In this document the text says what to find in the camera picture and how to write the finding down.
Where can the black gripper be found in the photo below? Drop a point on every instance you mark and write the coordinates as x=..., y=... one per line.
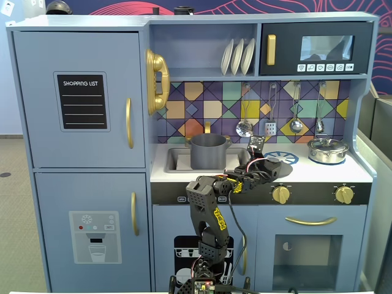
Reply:
x=271, y=168

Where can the gray round pot lid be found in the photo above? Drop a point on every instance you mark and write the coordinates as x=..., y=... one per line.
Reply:
x=284, y=170

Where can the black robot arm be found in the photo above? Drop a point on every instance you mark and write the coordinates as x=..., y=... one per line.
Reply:
x=211, y=214

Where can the steel pot with lid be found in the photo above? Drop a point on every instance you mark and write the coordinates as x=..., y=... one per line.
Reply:
x=327, y=151

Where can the gold stove knob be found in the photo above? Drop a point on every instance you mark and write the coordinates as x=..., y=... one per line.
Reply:
x=344, y=195
x=281, y=194

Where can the metal toy spatula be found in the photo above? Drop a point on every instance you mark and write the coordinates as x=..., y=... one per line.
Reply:
x=270, y=128

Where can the metal slotted spoon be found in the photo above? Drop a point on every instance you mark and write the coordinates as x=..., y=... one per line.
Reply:
x=244, y=128

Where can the metal toy ladle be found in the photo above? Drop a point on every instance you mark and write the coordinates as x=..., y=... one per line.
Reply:
x=296, y=126

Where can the gray cooking pot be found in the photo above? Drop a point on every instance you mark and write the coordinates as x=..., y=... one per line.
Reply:
x=208, y=153

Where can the metal toy spoon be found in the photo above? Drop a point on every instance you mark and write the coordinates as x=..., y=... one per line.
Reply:
x=320, y=126

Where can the gold toy faucet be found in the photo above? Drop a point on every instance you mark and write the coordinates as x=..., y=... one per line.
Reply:
x=208, y=128

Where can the gray desk divider panel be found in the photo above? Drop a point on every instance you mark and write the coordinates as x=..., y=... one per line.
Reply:
x=376, y=183

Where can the white toy plate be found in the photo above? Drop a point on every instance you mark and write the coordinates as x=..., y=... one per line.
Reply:
x=247, y=56
x=237, y=57
x=227, y=58

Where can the blue oven door with window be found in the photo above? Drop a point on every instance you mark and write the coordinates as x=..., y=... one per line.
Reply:
x=352, y=245

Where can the black microwave door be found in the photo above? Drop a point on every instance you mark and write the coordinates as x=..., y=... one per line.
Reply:
x=288, y=49

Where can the blue dishwasher door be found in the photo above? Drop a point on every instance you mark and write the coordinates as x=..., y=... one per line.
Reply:
x=165, y=232

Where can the robot controller circuit board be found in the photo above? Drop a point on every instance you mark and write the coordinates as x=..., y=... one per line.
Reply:
x=203, y=286

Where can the gold toy telephone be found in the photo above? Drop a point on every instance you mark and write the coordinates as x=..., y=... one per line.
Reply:
x=157, y=82

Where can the blue toy kitchen unit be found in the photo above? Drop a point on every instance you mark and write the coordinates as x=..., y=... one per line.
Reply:
x=92, y=183

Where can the fridge door with ice dispenser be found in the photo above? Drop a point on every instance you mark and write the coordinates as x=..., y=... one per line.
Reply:
x=55, y=190

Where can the fridge door with shopping list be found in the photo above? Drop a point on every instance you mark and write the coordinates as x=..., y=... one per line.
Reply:
x=36, y=92

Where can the black helmet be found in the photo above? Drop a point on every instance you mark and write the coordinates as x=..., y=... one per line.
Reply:
x=58, y=7

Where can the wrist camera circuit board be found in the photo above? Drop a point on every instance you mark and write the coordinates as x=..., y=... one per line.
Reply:
x=256, y=144

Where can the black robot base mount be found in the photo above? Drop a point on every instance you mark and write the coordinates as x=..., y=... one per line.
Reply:
x=183, y=286

